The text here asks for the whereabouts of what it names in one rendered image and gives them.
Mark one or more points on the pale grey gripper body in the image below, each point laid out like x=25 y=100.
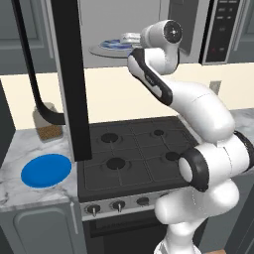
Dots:
x=131 y=39

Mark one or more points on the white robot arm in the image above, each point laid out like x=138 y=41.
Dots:
x=205 y=115

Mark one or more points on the blue patterned plate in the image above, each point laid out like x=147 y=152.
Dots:
x=110 y=44

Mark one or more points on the grey microwave turntable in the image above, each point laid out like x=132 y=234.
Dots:
x=99 y=52

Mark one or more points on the black microwave door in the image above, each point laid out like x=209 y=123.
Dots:
x=74 y=82

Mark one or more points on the grey microwave oven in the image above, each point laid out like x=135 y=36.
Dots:
x=225 y=29

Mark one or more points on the plain blue plate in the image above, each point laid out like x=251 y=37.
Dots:
x=46 y=171

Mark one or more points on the black gas stove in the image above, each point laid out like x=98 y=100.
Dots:
x=132 y=155

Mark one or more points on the glass jar with brown contents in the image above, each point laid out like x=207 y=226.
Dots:
x=49 y=130

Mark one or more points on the dark tall side panel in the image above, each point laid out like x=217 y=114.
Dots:
x=6 y=125

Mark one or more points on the black stove knob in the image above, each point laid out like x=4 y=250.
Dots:
x=143 y=200
x=93 y=209
x=118 y=205

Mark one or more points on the black oven door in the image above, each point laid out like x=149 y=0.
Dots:
x=122 y=238

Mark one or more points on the grey cupboard door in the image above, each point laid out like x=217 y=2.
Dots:
x=39 y=228

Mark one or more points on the grey base cupboard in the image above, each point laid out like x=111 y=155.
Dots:
x=219 y=233

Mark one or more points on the grey wall socket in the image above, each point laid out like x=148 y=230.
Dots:
x=215 y=87

